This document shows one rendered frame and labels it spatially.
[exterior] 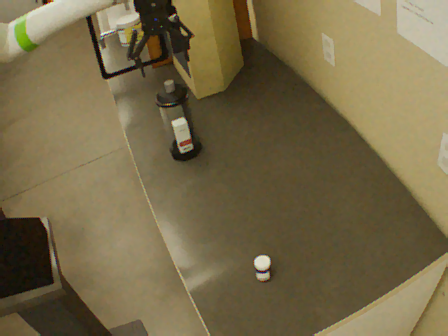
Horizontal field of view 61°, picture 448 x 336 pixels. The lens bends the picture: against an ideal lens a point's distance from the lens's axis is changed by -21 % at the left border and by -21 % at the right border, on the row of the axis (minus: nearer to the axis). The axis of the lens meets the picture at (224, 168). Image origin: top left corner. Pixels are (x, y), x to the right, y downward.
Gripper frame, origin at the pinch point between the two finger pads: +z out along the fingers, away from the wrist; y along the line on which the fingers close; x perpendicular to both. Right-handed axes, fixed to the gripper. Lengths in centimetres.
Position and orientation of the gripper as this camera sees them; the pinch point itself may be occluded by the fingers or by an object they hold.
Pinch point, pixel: (164, 64)
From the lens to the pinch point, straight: 132.4
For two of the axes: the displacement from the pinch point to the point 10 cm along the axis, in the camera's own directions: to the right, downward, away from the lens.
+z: 1.5, 7.2, 6.8
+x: 3.6, 5.9, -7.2
